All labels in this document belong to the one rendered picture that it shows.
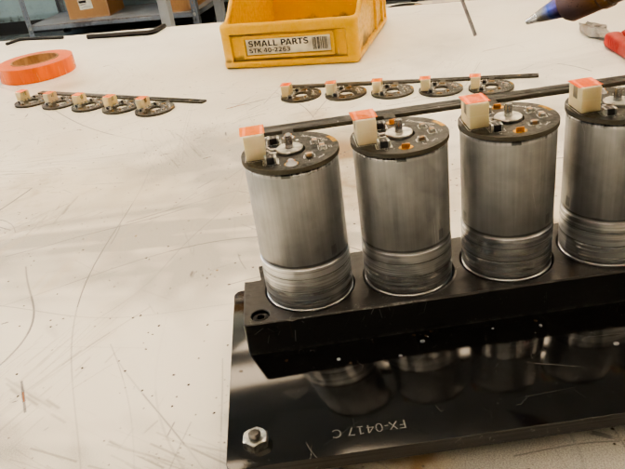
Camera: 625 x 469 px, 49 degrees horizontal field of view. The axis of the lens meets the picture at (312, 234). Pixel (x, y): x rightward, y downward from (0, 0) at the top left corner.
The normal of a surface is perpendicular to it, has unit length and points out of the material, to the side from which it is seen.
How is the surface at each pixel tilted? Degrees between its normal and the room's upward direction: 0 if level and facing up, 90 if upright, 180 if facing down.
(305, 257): 90
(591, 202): 90
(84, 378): 0
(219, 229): 0
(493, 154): 90
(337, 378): 0
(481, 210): 90
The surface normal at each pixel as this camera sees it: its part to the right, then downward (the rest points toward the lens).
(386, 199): -0.39, 0.49
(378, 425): -0.12, -0.87
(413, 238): 0.03, 0.48
